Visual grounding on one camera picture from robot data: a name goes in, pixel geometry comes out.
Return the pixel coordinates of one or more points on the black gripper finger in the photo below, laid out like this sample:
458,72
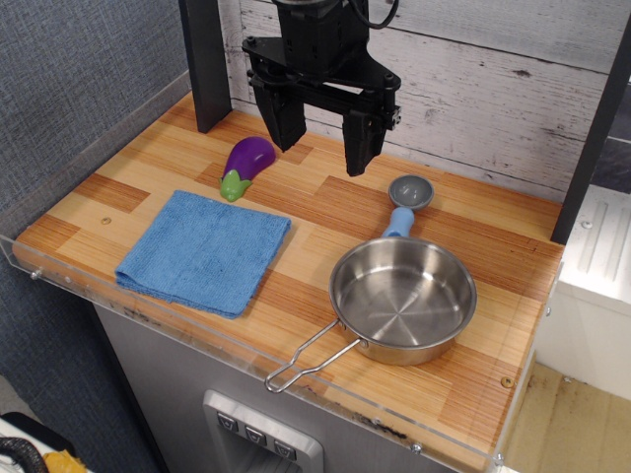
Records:
363,136
283,115

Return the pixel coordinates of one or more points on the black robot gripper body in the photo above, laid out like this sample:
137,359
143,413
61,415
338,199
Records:
321,57

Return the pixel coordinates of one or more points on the blue spoon with grey bowl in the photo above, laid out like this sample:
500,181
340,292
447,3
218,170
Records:
409,194

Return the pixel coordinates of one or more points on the blue folded cloth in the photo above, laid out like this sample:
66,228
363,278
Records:
203,254

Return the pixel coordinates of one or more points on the purple toy eggplant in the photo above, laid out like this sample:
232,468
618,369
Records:
249,158

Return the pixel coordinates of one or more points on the stainless steel pan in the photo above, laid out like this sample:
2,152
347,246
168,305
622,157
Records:
398,300

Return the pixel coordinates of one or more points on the white ribbed side counter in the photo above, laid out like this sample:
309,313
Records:
597,253

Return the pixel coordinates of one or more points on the clear acrylic table guard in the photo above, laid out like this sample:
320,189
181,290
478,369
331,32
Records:
285,356

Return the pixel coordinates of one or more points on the grey dispenser button panel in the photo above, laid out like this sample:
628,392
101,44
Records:
249,441

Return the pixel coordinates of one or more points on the yellow object at corner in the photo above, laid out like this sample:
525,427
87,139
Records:
63,462

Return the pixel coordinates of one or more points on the black vertical post right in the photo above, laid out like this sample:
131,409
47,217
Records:
609,102

